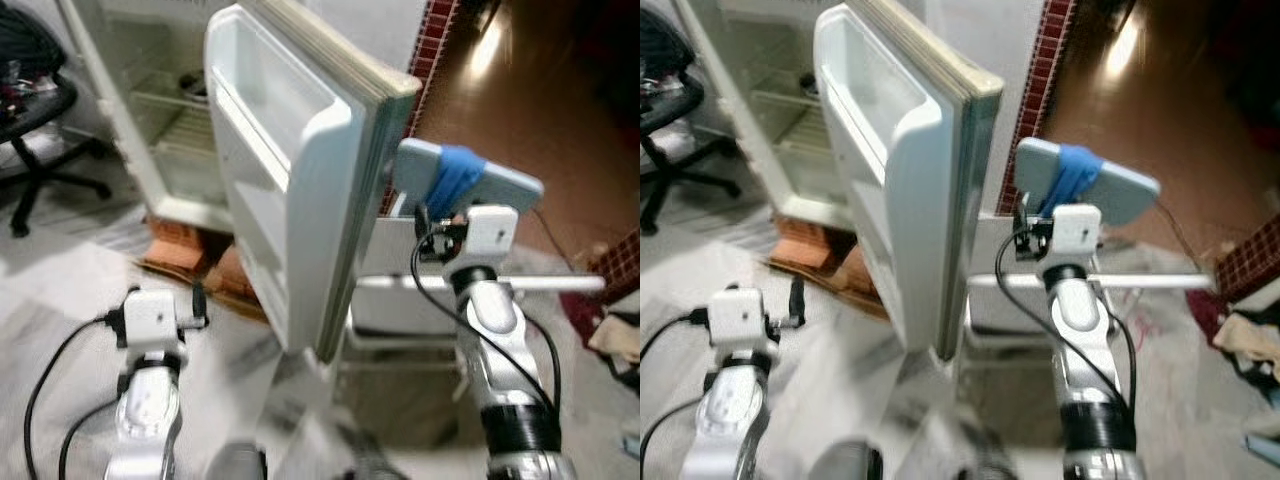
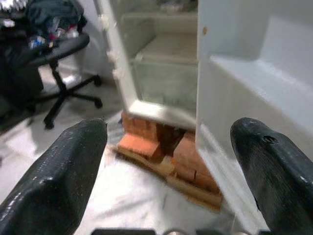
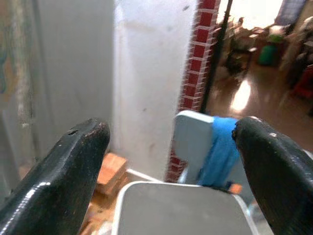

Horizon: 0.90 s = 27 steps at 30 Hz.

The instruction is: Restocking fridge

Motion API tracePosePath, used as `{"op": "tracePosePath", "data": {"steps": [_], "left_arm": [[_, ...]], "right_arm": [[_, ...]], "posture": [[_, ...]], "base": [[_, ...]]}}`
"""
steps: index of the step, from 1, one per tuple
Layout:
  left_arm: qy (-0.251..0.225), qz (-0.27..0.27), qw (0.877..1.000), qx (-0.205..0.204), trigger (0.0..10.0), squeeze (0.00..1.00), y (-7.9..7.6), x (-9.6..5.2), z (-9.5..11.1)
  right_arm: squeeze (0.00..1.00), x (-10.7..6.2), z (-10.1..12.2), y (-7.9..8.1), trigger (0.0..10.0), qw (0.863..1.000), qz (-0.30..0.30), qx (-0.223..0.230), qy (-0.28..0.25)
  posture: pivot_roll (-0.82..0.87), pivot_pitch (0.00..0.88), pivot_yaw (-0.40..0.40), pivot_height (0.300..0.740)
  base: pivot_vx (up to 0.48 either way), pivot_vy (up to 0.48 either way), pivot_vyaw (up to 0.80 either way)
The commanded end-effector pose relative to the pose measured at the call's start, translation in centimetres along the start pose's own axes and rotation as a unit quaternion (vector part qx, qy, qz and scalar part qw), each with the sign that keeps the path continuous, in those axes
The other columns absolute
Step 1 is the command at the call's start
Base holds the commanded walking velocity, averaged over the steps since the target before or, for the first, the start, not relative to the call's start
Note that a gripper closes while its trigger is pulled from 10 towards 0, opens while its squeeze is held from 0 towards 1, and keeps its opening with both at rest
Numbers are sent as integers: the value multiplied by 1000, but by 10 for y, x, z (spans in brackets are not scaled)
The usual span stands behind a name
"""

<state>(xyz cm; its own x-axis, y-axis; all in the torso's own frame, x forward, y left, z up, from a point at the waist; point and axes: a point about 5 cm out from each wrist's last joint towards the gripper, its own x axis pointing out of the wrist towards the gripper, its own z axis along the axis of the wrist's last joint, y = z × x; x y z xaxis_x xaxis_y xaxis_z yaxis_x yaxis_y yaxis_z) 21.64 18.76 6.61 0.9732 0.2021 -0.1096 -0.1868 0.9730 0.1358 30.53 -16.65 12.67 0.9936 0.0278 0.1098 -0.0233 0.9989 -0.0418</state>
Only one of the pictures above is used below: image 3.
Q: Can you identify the pale blue chair back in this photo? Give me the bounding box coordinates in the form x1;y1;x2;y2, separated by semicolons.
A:
172;110;216;184

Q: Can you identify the stack of orange bricks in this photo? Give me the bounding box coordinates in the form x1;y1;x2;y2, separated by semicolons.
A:
94;153;130;197

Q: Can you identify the black pole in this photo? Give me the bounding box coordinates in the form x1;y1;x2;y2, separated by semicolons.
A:
202;0;233;112

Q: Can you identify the grey square lid white rim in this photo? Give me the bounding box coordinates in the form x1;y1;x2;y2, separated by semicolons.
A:
111;181;260;235

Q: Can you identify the blue cloth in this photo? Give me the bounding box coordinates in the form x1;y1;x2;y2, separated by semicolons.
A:
197;116;242;188

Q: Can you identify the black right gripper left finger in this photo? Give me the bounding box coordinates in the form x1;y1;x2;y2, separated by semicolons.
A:
0;117;111;235

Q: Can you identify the red brick pillar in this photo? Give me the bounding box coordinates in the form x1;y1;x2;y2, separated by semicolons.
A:
165;0;221;183

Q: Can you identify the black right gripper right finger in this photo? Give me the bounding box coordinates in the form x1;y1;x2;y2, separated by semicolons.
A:
231;116;313;235

